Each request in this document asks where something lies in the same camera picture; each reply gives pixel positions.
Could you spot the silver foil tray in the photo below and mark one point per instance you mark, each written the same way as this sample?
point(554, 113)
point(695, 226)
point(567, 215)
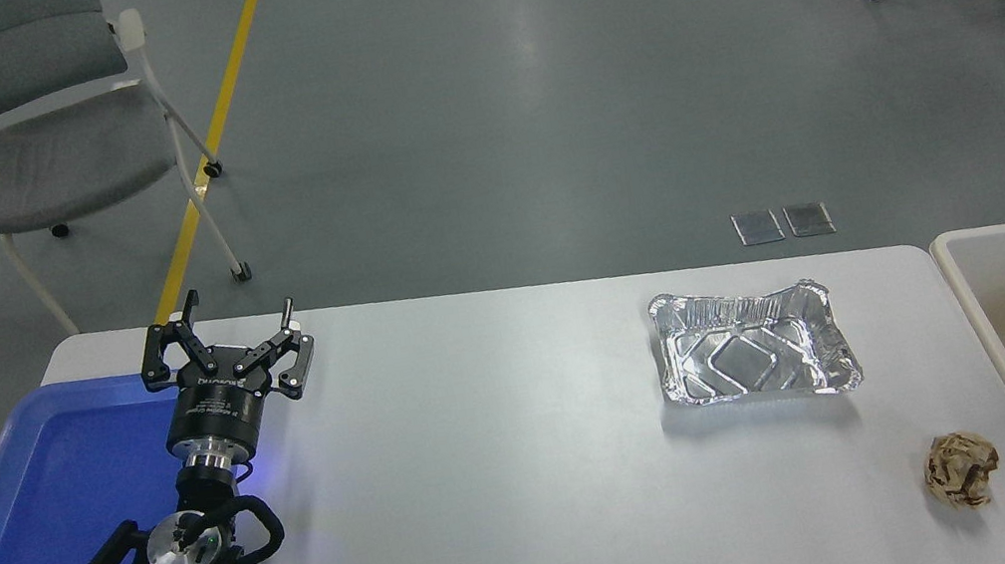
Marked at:
point(755, 348)

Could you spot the grey padded chair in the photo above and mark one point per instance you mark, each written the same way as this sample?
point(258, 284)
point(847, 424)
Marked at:
point(64, 155)

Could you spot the crumpled tan paper ball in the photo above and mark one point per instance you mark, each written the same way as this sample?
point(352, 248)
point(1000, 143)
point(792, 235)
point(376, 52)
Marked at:
point(962, 471)

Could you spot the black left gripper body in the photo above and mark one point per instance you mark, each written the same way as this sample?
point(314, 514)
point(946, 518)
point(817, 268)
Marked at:
point(217, 418)

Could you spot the silver floor plate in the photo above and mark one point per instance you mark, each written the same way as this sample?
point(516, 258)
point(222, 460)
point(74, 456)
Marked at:
point(757, 227)
point(809, 219)

